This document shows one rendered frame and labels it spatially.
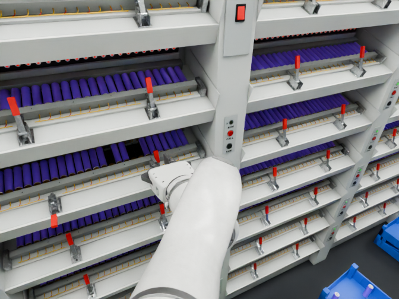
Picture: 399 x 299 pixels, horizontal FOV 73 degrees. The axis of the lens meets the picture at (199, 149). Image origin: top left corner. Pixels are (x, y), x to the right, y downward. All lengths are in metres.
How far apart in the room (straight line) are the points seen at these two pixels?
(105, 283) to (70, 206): 0.39
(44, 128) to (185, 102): 0.32
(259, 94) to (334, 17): 0.27
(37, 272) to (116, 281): 0.27
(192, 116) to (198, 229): 0.38
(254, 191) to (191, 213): 0.68
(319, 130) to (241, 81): 0.46
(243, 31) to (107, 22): 0.29
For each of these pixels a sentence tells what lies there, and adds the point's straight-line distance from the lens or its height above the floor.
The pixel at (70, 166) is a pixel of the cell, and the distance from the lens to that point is 0.79.
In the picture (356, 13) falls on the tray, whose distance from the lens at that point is 0.91.
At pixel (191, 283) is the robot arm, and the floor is 1.21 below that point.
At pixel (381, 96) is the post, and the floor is 1.06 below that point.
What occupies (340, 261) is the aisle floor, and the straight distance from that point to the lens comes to 1.93.
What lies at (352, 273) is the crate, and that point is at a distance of 1.32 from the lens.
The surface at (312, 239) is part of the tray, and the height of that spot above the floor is 0.18.
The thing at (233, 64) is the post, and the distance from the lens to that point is 0.67.
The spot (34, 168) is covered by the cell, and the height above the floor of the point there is 1.02.
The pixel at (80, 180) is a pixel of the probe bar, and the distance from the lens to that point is 0.76.
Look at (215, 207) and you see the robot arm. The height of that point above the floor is 1.18.
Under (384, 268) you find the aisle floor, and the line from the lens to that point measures 2.02.
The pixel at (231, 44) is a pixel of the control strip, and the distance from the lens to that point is 0.65.
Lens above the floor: 1.45
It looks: 34 degrees down
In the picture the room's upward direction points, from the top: straight up
